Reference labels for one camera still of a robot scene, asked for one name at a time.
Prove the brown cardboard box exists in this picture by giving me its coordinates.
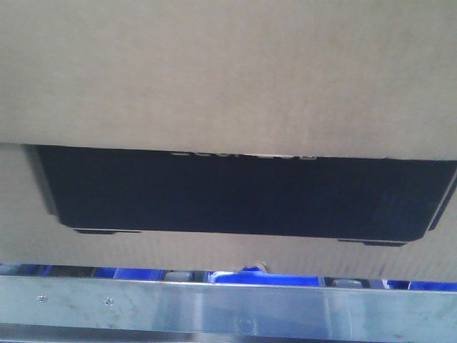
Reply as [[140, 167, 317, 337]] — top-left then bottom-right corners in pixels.
[[1, 1, 456, 282]]

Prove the metal shelf front beam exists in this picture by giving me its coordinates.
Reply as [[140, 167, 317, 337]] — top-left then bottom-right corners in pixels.
[[1, 276, 456, 342]]

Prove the lower blue plastic bin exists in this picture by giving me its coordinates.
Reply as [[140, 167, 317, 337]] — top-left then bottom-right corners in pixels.
[[208, 267, 325, 287]]

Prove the left white roller track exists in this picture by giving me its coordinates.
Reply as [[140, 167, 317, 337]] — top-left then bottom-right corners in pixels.
[[163, 271, 194, 282]]

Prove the white roller track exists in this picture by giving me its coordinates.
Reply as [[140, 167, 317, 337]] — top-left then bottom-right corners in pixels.
[[163, 271, 194, 282], [331, 279, 363, 289]]

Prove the right white roller track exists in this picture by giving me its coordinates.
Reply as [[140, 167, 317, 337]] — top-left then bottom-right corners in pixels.
[[331, 279, 363, 289]]

